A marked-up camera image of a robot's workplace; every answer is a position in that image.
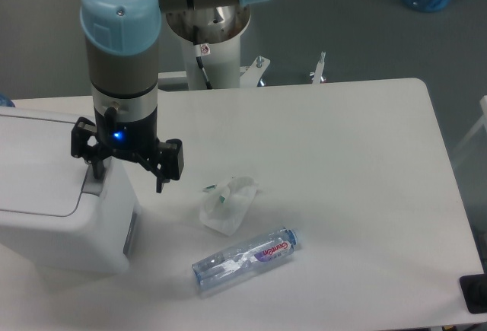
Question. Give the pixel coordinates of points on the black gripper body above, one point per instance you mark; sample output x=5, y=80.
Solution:
x=130, y=141

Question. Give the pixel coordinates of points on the clear plastic water bottle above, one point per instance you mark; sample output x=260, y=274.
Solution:
x=249, y=257

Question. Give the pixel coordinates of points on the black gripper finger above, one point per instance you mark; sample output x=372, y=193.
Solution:
x=163, y=159
x=86, y=145

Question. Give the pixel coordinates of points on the blue object behind trash can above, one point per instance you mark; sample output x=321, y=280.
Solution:
x=5, y=101

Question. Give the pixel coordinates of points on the white push-lid trash can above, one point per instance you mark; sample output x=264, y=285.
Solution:
x=53, y=211

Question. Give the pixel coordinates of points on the black device at table edge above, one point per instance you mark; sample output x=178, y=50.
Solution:
x=474, y=292

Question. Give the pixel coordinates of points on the white frame at right edge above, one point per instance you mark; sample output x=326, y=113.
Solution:
x=471, y=140

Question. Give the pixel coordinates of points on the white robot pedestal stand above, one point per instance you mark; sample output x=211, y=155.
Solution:
x=210, y=40

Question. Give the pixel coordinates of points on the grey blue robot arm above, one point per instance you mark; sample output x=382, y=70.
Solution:
x=122, y=49

